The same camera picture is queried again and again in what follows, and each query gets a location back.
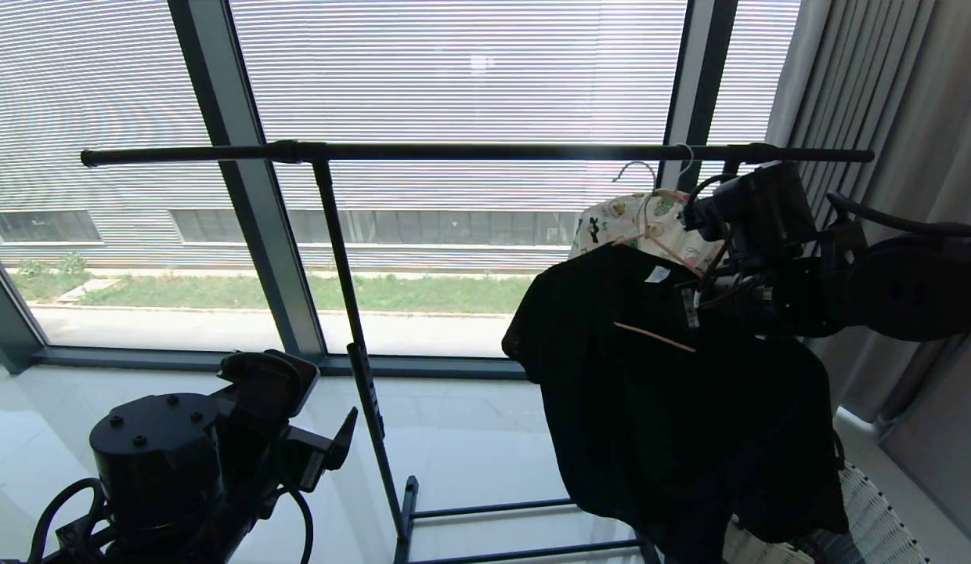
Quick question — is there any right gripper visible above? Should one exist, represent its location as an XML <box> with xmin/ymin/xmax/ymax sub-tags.
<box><xmin>677</xmin><ymin>270</ymin><xmax>776</xmax><ymax>330</ymax></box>

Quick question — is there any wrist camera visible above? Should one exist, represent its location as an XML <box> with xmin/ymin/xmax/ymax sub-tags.
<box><xmin>680</xmin><ymin>162</ymin><xmax>817</xmax><ymax>263</ymax></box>
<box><xmin>218</xmin><ymin>350</ymin><xmax>320</xmax><ymax>439</ymax></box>

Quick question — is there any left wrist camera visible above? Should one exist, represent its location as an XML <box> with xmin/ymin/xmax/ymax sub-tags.
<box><xmin>218</xmin><ymin>350</ymin><xmax>320</xmax><ymax>439</ymax></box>

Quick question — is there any cream printed garment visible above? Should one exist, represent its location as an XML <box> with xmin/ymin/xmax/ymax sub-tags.
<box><xmin>568</xmin><ymin>190</ymin><xmax>725</xmax><ymax>271</ymax></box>

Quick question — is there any window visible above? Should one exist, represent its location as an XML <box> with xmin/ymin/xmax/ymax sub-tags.
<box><xmin>0</xmin><ymin>0</ymin><xmax>800</xmax><ymax>381</ymax></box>

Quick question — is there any grey curtain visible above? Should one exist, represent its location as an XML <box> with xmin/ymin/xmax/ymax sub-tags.
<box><xmin>767</xmin><ymin>0</ymin><xmax>971</xmax><ymax>428</ymax></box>

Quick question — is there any white laundry basket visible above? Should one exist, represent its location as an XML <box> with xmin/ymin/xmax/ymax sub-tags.
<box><xmin>720</xmin><ymin>462</ymin><xmax>929</xmax><ymax>564</ymax></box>

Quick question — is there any black clothes rack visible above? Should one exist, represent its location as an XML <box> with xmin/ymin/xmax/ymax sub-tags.
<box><xmin>80</xmin><ymin>141</ymin><xmax>875</xmax><ymax>564</ymax></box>

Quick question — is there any black garment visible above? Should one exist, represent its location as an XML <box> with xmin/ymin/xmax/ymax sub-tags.
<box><xmin>501</xmin><ymin>243</ymin><xmax>850</xmax><ymax>564</ymax></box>

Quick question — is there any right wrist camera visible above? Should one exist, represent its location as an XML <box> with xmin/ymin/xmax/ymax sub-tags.
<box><xmin>680</xmin><ymin>162</ymin><xmax>817</xmax><ymax>263</ymax></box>

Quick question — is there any pink clothes hanger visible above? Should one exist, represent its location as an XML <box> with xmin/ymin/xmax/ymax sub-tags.
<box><xmin>642</xmin><ymin>143</ymin><xmax>698</xmax><ymax>228</ymax></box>
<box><xmin>609</xmin><ymin>161</ymin><xmax>702</xmax><ymax>353</ymax></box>

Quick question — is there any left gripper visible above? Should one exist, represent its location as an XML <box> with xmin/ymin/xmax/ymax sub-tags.
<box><xmin>243</xmin><ymin>407</ymin><xmax>359</xmax><ymax>522</ymax></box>

